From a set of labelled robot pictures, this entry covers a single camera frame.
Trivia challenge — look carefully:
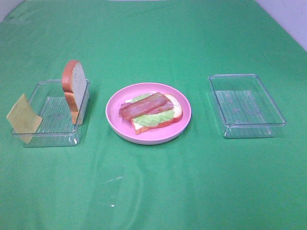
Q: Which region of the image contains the green lettuce leaf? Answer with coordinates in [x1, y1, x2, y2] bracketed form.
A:
[131, 93, 182, 132]

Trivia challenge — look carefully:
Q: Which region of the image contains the bread slice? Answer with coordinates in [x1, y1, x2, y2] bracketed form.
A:
[61, 60, 89, 125]
[118, 92, 183, 135]

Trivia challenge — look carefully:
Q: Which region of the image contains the clear plastic tray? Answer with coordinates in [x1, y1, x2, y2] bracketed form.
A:
[208, 74, 286, 138]
[11, 80, 90, 148]

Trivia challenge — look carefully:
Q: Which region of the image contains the green tablecloth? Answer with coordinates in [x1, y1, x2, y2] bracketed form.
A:
[0, 0, 307, 230]

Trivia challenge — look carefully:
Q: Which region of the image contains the bacon strip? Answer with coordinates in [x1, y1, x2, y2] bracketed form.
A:
[120, 102, 174, 115]
[118, 92, 169, 120]

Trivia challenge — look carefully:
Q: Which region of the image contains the left clear plastic tray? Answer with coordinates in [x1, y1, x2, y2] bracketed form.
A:
[11, 80, 90, 148]

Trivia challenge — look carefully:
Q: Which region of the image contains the right clear plastic tray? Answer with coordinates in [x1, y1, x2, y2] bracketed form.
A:
[208, 74, 286, 138]

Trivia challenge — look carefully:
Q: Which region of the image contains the pink round plate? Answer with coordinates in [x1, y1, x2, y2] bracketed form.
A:
[106, 82, 192, 145]

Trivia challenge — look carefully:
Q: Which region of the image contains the yellow cheese slice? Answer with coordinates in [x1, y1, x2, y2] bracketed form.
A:
[6, 93, 43, 144]

